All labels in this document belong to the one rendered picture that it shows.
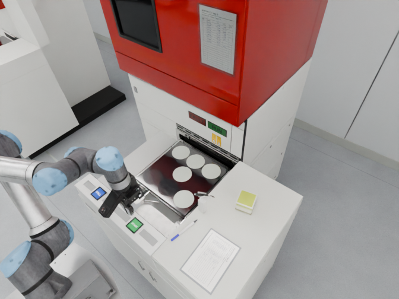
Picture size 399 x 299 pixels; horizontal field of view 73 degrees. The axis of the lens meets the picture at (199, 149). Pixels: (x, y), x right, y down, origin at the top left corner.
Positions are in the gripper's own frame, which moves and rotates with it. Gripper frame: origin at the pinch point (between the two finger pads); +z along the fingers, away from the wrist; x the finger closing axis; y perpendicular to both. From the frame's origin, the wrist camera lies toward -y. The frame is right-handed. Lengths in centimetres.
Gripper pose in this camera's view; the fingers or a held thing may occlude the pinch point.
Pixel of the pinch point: (129, 214)
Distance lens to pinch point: 114.4
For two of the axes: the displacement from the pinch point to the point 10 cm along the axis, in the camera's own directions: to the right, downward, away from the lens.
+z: 0.5, 6.7, 7.4
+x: -7.5, -4.6, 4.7
